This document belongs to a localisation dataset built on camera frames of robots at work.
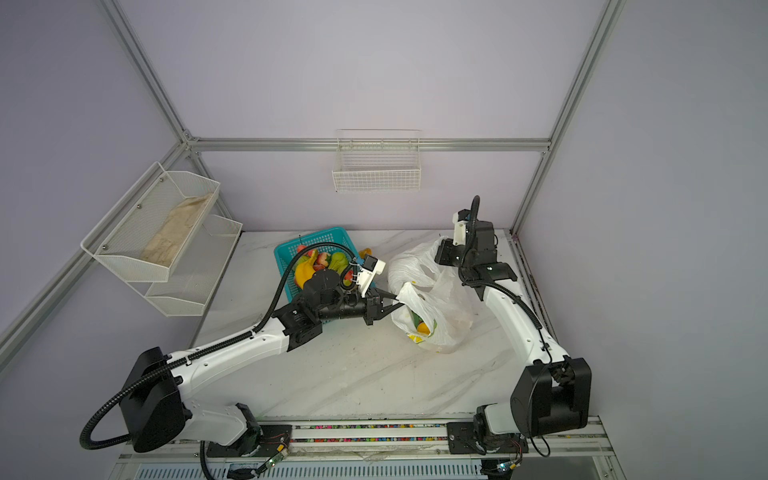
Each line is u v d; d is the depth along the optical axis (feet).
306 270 3.23
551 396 1.38
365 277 2.09
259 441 2.22
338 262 3.42
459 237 2.40
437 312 2.21
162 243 2.51
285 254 3.42
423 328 2.49
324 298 1.85
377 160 3.53
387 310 2.17
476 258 2.02
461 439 2.40
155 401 1.34
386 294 2.15
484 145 5.83
